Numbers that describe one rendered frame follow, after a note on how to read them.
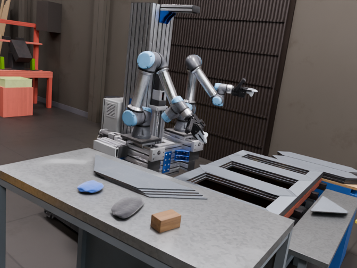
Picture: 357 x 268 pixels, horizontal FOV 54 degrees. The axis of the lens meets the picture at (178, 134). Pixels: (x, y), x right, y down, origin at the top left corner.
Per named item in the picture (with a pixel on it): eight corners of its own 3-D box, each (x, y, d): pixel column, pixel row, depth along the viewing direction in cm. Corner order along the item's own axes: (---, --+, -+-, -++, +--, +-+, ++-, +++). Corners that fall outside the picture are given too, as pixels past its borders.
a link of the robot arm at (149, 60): (143, 127, 260) (164, 55, 243) (132, 130, 246) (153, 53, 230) (130, 120, 264) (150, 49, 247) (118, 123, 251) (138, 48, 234)
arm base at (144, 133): (127, 135, 268) (128, 122, 266) (141, 133, 279) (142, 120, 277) (141, 140, 259) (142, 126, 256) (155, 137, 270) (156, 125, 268)
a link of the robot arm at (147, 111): (153, 124, 270) (154, 106, 266) (144, 126, 258) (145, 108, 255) (139, 121, 274) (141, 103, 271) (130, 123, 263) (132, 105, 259)
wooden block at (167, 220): (170, 220, 140) (171, 208, 138) (180, 227, 135) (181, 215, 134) (150, 226, 133) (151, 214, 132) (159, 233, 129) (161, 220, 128)
